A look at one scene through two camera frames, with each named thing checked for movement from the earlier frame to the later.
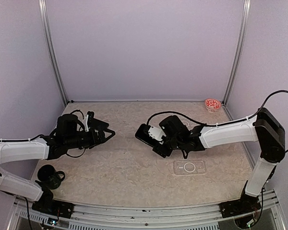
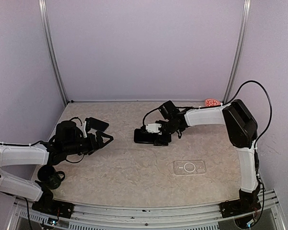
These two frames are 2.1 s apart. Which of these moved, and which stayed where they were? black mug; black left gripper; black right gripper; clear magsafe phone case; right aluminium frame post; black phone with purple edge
Moved: black left gripper; black right gripper
Stayed: black mug; right aluminium frame post; clear magsafe phone case; black phone with purple edge
